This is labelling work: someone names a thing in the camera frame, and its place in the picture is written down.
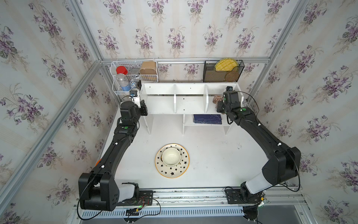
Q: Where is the brown cardboard box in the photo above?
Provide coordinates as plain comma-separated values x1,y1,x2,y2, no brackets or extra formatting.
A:
139,61,157,75

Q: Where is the red lidded jar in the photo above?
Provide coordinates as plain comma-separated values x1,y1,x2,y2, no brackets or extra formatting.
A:
116,66,128,75

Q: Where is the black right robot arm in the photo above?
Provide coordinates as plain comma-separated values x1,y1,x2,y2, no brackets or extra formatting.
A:
217,87,301,198

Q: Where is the round woven coaster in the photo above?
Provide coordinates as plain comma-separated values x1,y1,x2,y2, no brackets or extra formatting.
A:
225,71,240,82

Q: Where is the white wooden bookshelf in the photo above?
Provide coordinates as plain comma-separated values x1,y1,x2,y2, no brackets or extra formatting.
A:
140,82,241,133

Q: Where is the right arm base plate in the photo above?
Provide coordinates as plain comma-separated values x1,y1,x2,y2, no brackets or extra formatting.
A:
224,187,265,204

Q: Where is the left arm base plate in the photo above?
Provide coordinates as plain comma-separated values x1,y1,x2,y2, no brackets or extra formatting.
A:
117,190,154,206

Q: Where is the black mesh basket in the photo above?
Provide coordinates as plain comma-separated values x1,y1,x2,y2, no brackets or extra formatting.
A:
203,60,245,83

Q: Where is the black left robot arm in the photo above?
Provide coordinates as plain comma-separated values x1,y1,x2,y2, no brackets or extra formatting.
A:
78,100,148,211

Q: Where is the orange striped cloth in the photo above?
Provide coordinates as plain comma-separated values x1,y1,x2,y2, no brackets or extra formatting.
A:
213,95,223,104

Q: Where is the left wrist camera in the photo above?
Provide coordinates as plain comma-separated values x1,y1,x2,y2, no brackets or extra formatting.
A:
129,88,141,108

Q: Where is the yellow woven fan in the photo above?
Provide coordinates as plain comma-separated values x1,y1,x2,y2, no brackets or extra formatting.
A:
214,58,239,71

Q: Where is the aluminium mounting rail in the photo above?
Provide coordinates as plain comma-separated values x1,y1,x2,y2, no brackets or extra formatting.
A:
72,186,305,210

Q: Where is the star patterned plate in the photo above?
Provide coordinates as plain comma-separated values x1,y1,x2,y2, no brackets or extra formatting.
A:
155,143,190,179

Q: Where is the cream ceramic bowl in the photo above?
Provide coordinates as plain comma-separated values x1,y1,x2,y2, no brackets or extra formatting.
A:
161,147,181,167

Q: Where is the clear plastic bottle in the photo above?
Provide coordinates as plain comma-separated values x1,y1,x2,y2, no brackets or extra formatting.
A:
116,73,131,91

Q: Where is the white wire basket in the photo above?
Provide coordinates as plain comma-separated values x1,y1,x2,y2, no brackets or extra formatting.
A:
109,60,158,96

